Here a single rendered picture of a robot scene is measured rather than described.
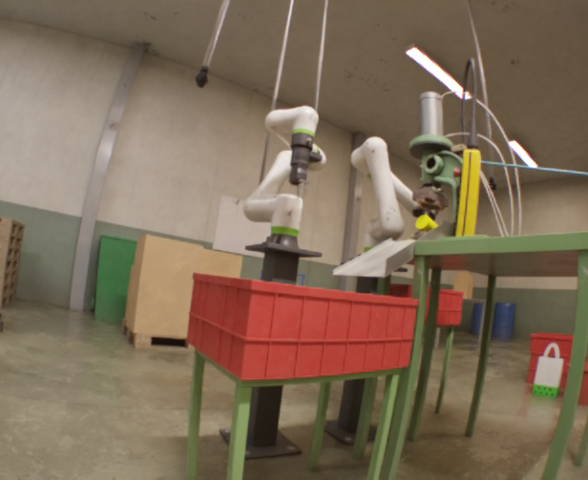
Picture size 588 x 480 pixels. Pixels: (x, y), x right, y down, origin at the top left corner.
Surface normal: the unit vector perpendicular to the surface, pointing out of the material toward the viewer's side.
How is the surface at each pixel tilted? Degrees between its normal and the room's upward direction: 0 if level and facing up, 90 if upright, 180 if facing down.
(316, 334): 90
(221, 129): 90
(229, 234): 90
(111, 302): 94
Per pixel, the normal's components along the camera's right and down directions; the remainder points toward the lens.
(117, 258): 0.54, 0.02
